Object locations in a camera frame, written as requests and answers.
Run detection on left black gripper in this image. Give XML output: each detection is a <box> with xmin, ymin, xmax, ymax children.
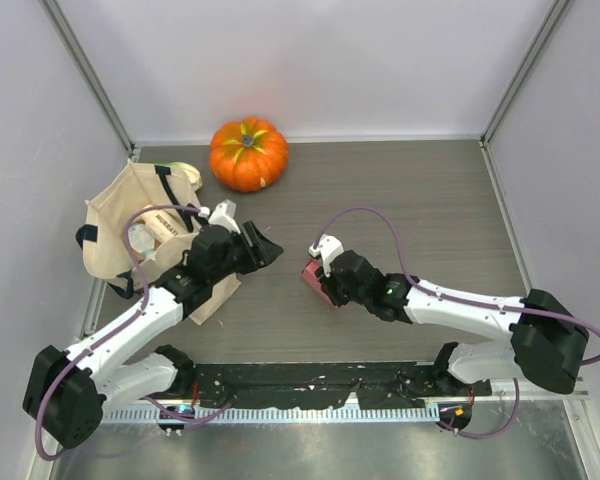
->
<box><xmin>210</xmin><ymin>221</ymin><xmax>283</xmax><ymax>284</ymax></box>

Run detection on pink paper box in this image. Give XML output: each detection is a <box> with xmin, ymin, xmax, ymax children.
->
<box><xmin>301</xmin><ymin>259</ymin><xmax>340</xmax><ymax>308</ymax></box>

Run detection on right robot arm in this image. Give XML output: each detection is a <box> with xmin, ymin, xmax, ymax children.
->
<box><xmin>310</xmin><ymin>248</ymin><xmax>589</xmax><ymax>395</ymax></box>

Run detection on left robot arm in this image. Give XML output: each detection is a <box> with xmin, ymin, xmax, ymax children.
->
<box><xmin>23</xmin><ymin>222</ymin><xmax>283</xmax><ymax>449</ymax></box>

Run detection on orange pumpkin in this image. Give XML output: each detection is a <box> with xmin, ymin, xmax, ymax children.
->
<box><xmin>209</xmin><ymin>117</ymin><xmax>289</xmax><ymax>193</ymax></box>

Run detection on green white item behind bag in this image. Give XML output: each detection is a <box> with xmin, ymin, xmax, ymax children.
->
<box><xmin>158</xmin><ymin>162</ymin><xmax>203</xmax><ymax>190</ymax></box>

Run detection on cream lotion bottle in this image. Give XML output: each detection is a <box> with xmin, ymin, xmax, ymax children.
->
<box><xmin>139</xmin><ymin>210</ymin><xmax>187</xmax><ymax>244</ymax></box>

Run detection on round labelled tub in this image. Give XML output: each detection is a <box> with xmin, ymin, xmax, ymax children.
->
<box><xmin>126</xmin><ymin>222</ymin><xmax>159</xmax><ymax>262</ymax></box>

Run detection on beige canvas tote bag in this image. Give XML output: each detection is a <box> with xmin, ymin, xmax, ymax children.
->
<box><xmin>74</xmin><ymin>159</ymin><xmax>242</xmax><ymax>326</ymax></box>

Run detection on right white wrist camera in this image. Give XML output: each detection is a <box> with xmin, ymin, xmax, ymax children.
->
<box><xmin>308</xmin><ymin>234</ymin><xmax>344</xmax><ymax>277</ymax></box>

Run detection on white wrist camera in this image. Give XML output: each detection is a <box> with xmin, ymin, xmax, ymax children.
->
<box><xmin>207</xmin><ymin>199</ymin><xmax>241</xmax><ymax>234</ymax></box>
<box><xmin>308</xmin><ymin>234</ymin><xmax>344</xmax><ymax>277</ymax></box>

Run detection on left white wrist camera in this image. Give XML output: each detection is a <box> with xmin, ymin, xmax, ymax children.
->
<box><xmin>207</xmin><ymin>199</ymin><xmax>241</xmax><ymax>234</ymax></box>

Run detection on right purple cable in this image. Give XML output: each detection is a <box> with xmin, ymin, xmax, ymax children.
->
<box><xmin>317</xmin><ymin>207</ymin><xmax>600</xmax><ymax>441</ymax></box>

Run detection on purple cable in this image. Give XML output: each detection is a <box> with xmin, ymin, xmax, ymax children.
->
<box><xmin>34</xmin><ymin>204</ymin><xmax>234</xmax><ymax>461</ymax></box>
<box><xmin>317</xmin><ymin>207</ymin><xmax>600</xmax><ymax>441</ymax></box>

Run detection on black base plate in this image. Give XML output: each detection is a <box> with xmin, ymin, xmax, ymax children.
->
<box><xmin>135</xmin><ymin>360</ymin><xmax>494</xmax><ymax>409</ymax></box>

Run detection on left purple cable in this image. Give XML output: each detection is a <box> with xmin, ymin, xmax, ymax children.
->
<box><xmin>34</xmin><ymin>204</ymin><xmax>234</xmax><ymax>461</ymax></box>

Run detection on white slotted cable duct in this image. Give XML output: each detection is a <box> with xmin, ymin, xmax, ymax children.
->
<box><xmin>102</xmin><ymin>403</ymin><xmax>440</xmax><ymax>425</ymax></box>

